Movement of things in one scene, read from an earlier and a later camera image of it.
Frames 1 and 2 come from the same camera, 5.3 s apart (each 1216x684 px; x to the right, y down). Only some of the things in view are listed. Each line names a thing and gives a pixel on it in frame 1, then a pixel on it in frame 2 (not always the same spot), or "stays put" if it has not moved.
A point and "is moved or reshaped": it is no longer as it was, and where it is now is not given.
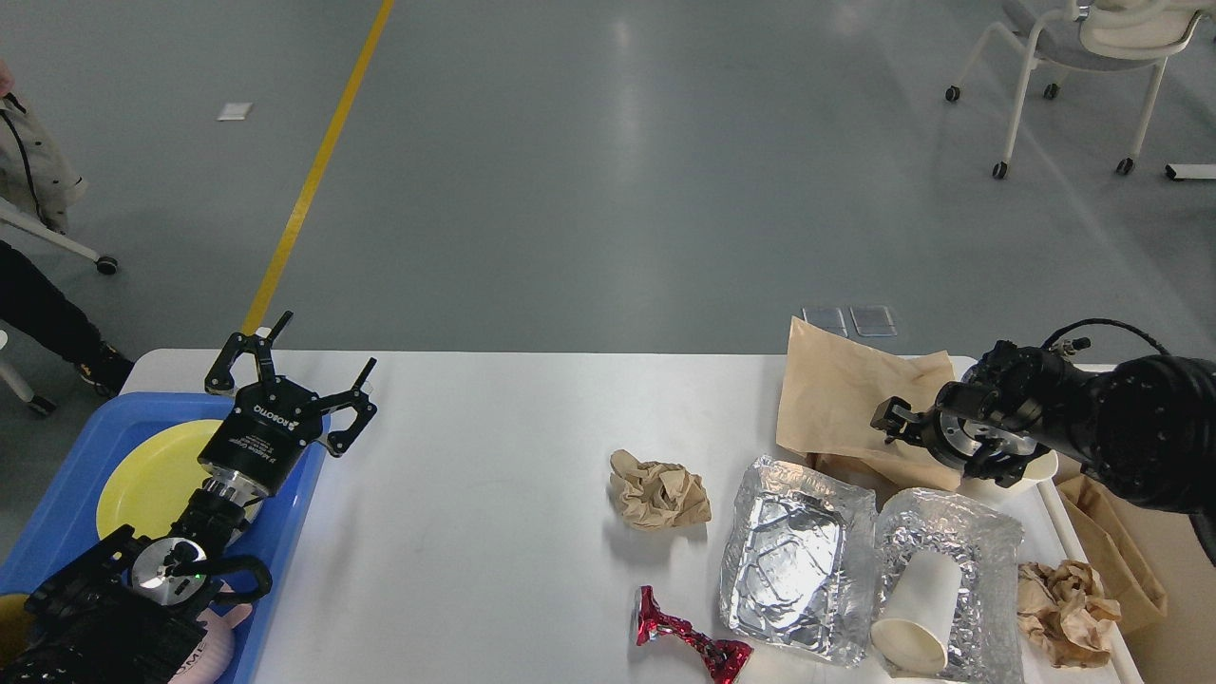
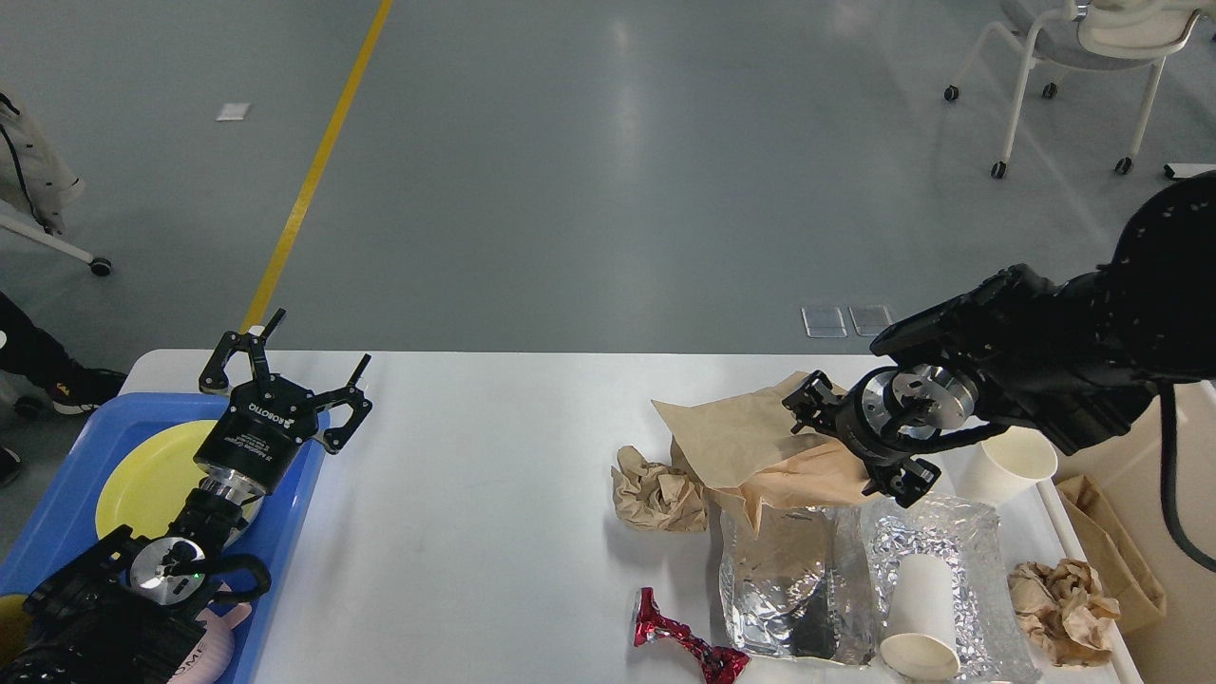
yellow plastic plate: (155, 484) stays put
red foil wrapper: (725, 659) stays put
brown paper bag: (836, 385) is moved or reshaped
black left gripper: (260, 441) stays put
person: (33, 307) -> (70, 388)
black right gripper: (965, 429) -> (895, 413)
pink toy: (207, 662) stays put
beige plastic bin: (1178, 646) stays put
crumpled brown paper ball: (657, 495) stays put
